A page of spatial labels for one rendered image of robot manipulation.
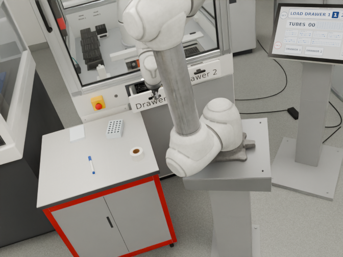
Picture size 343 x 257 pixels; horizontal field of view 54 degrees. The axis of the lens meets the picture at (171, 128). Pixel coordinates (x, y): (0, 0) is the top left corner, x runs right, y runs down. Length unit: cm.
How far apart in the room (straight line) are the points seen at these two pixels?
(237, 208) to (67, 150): 99
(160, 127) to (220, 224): 79
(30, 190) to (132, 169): 81
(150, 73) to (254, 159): 60
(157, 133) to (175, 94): 118
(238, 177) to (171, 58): 64
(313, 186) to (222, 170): 114
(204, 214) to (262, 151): 97
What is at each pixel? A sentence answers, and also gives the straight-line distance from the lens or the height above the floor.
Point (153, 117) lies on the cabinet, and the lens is 224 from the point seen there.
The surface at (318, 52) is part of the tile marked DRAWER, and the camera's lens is 204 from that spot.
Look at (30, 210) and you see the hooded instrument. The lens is 246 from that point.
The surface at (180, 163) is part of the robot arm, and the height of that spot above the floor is 104.
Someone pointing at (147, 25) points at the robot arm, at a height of 161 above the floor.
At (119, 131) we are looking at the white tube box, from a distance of 195.
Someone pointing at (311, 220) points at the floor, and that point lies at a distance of 243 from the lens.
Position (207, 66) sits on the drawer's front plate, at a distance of 214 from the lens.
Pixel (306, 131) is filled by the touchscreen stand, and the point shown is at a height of 36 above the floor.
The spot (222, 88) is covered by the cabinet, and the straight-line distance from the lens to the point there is 228.
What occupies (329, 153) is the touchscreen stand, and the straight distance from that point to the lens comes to 280.
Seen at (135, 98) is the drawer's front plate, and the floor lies 91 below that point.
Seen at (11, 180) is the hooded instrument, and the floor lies 62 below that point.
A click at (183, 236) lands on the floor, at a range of 236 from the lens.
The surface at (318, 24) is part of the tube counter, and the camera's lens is 208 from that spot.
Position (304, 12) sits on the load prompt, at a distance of 211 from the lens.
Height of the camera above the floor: 197
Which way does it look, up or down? 39 degrees down
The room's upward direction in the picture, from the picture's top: 12 degrees counter-clockwise
